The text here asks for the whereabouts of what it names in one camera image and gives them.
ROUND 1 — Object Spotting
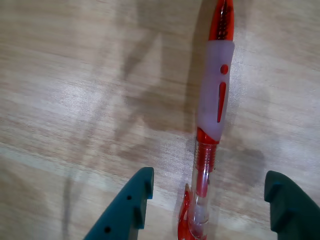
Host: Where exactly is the red retractable pen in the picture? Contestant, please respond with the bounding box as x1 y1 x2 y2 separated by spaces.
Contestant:
176 0 236 240

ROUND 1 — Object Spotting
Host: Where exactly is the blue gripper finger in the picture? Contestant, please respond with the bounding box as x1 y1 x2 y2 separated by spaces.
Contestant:
83 166 155 240
263 170 320 240

